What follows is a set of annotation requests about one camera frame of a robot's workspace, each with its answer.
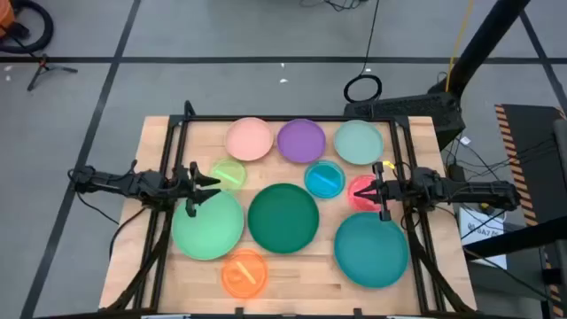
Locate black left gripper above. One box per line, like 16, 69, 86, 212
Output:
171, 161, 222, 218

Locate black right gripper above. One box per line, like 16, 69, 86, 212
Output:
353, 161, 417, 222

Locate clear pink small plate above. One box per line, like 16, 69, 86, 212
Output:
346, 174, 382, 213

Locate clear green small plate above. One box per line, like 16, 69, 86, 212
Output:
208, 158, 248, 191

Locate light green large plate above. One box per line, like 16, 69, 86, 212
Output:
171, 188, 245, 261

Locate clear blue small plate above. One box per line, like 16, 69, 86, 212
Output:
303, 159, 346, 199

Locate pale sage plastic plate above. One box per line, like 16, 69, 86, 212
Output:
333, 119, 384, 167

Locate pink plastic plate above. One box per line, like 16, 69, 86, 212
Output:
224, 116, 275, 162

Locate dark green large plate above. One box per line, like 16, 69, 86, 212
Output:
246, 183, 321, 255

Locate purple plastic plate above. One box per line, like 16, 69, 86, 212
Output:
276, 118, 327, 165

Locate clear orange small plate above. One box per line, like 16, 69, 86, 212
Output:
221, 247, 269, 300

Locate green stacked bowls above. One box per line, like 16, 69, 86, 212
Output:
333, 211, 410, 290

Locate black computer case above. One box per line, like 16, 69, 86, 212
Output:
343, 91, 467, 152

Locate white printed box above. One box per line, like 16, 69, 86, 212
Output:
458, 206, 509, 270

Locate black metal beam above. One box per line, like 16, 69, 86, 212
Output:
462, 215, 567, 261

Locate black hazard-striped platform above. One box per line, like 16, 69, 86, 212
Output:
494, 103, 567, 319

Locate black tripod stand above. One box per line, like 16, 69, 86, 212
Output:
26, 52, 79, 93

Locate orange vacuum cleaner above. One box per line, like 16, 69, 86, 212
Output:
0, 0, 17, 39

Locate coiled black cable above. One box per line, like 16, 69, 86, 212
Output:
343, 74, 384, 105

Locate black metal table frame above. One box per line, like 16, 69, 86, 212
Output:
102, 99, 478, 316

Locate black hanging cable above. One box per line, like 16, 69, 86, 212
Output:
361, 0, 381, 76

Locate yellow hanging cable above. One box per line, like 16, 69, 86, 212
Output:
445, 0, 476, 93

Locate tangled black cables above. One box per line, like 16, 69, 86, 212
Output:
299, 0, 369, 13

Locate grey metal post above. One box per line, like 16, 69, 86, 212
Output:
552, 118, 567, 178

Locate black camera mast pole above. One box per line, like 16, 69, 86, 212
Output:
447, 0, 532, 97

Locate black vacuum hose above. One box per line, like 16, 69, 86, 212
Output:
0, 0, 55, 55

